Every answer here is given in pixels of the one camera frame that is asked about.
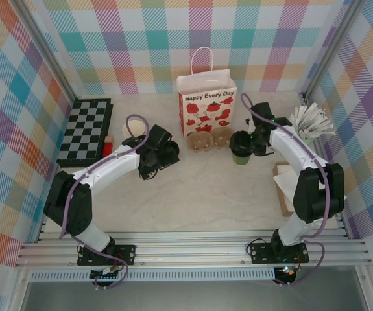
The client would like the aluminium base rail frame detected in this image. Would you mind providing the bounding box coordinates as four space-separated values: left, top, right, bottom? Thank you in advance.
14 213 373 268

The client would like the brown cardboard cup carrier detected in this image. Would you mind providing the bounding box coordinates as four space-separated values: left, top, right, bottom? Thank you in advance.
187 127 232 152

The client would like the white red paper gift bag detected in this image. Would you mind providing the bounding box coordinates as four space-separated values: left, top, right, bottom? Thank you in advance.
176 47 238 139

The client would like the red block with wooden cap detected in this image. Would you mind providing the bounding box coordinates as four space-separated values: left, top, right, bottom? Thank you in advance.
102 135 114 159

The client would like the white slotted cable duct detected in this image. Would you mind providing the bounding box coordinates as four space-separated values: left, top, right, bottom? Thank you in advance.
30 270 276 282

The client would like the small circuit board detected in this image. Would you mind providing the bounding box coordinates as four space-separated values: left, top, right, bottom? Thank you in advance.
275 265 297 279
90 267 122 281

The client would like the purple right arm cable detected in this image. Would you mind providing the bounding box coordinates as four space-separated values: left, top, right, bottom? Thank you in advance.
241 93 331 288

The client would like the black grey chessboard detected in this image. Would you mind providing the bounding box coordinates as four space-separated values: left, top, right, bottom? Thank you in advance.
56 98 114 168

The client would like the aluminium frame post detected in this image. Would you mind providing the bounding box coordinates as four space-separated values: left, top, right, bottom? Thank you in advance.
302 0 361 98
12 0 77 104

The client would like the black plastic cup lid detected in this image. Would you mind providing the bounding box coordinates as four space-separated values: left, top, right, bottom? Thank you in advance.
231 144 254 158

